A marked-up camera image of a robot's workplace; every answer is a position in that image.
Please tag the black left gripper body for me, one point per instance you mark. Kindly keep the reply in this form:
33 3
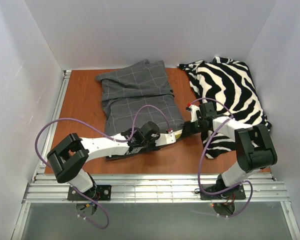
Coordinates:
163 146

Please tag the grey checked pillowcase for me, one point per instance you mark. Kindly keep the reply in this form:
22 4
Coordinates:
137 94

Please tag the aluminium rail frame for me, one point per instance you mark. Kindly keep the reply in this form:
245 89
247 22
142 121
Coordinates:
156 207

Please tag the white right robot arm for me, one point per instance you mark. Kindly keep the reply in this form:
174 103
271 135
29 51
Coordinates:
253 145

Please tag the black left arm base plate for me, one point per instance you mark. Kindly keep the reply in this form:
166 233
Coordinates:
105 192

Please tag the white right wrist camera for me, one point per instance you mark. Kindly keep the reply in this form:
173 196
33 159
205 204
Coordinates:
194 112

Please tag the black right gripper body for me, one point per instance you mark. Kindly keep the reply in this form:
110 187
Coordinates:
187 128

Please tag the cream yellow-edged pillow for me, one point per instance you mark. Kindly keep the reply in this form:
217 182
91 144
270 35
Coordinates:
178 134

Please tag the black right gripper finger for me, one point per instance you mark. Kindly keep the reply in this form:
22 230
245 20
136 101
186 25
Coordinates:
188 125
186 132

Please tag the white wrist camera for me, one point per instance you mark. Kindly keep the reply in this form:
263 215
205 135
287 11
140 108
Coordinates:
194 112
165 139

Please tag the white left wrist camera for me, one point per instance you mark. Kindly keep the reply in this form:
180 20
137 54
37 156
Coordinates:
165 139

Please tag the zebra print blanket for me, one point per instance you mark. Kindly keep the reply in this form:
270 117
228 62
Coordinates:
229 85

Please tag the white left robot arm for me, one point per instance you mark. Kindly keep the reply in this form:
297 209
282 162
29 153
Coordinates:
69 156

